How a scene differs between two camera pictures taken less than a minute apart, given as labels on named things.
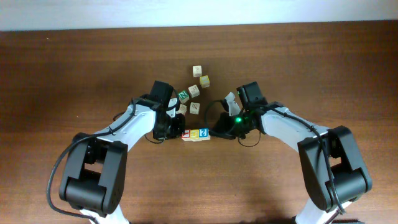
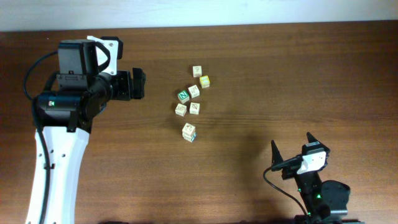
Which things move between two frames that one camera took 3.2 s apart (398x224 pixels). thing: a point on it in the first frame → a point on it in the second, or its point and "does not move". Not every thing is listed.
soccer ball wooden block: x=204 y=134 → x=188 y=132
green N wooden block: x=183 y=96 does not move
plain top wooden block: x=197 y=71 does not move
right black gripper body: x=224 y=126 → x=294 y=168
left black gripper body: x=172 y=127 → x=121 y=90
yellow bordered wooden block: x=204 y=81 does not move
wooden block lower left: x=182 y=109 does not move
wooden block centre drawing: x=194 y=107 does not move
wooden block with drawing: x=193 y=91 does not move
